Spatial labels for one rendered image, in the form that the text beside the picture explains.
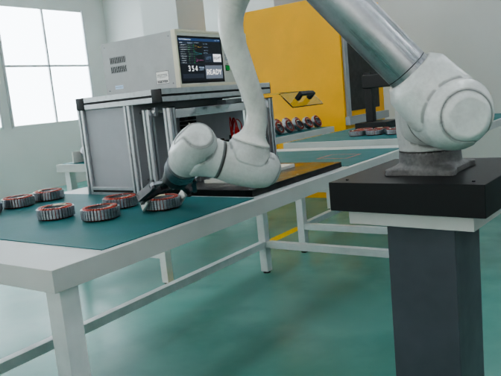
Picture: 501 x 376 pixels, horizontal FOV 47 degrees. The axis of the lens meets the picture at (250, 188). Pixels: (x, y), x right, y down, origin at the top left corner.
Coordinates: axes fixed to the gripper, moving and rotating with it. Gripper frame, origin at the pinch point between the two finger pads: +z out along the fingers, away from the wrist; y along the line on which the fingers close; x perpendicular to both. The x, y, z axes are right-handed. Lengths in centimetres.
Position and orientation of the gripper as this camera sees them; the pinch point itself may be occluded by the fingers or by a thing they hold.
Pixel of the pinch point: (162, 201)
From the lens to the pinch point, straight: 177.9
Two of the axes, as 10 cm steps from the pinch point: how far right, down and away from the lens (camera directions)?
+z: -3.5, 4.1, 8.4
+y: 8.8, -1.5, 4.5
